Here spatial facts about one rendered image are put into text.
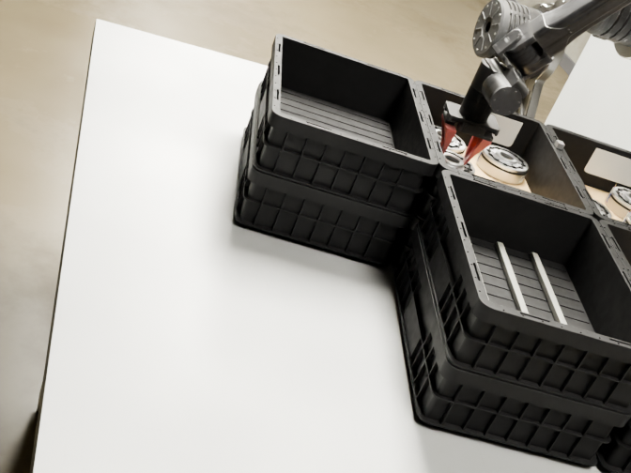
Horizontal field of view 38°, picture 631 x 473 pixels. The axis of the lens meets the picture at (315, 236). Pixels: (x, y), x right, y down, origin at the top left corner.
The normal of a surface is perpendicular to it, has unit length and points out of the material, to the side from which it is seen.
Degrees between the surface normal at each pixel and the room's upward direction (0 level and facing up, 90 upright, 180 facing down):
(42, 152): 0
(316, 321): 0
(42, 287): 0
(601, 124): 90
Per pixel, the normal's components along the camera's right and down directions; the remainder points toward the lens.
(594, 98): -0.92, -0.18
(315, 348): 0.34, -0.81
